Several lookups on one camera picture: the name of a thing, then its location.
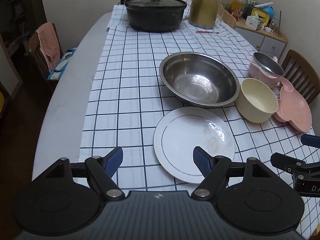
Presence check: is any pink divided plate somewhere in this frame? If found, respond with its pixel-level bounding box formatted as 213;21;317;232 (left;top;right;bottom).
273;77;312;133

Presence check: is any white round plate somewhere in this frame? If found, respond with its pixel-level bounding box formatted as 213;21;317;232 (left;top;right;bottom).
153;107;235;184

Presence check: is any cream round bowl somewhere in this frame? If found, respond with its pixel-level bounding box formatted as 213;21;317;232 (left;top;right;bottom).
235;78;278;124

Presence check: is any pink bowl with steel insert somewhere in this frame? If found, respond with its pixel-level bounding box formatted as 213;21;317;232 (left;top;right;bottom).
248;52;284;88

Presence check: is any large steel mixing bowl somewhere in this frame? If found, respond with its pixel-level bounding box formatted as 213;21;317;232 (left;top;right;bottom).
159;52;240;107

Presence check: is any wooden chair right side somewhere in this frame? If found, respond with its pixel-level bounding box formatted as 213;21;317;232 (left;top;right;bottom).
281;49;319;105

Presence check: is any wooden chair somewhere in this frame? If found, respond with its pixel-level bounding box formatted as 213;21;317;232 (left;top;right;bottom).
281;49;319;105
28;22;63;79

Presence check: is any white checked tablecloth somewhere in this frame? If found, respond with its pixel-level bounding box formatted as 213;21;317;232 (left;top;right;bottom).
78;0;320;239

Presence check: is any blue bag on chair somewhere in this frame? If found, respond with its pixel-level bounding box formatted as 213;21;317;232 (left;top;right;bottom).
47;47;77;81

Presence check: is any grey drawer cabinet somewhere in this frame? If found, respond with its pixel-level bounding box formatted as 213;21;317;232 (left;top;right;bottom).
218;3;287;59

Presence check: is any white tissue box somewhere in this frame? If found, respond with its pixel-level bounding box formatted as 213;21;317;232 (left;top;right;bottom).
245;15;263;30

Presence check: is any red pen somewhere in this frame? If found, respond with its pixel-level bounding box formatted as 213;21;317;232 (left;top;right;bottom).
196;30;219;34

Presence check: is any pink towel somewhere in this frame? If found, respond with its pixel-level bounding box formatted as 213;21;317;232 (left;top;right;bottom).
36;22;61;72

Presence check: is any blue globe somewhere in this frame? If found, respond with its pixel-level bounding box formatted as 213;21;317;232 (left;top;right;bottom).
263;7;274;18

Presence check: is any wooden chair left side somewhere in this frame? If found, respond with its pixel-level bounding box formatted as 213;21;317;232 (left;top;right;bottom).
28;22;63;79

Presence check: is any orange bottle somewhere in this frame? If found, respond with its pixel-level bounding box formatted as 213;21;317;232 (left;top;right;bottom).
228;0;243;20

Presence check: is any gold thermos jug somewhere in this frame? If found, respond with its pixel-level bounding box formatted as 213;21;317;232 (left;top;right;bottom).
188;0;218;29

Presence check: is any black pot with glass lid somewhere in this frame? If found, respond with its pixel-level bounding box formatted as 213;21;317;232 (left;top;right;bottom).
124;0;187;33

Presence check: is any dark bookshelf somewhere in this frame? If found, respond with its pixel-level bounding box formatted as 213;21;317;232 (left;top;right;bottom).
0;0;48;55

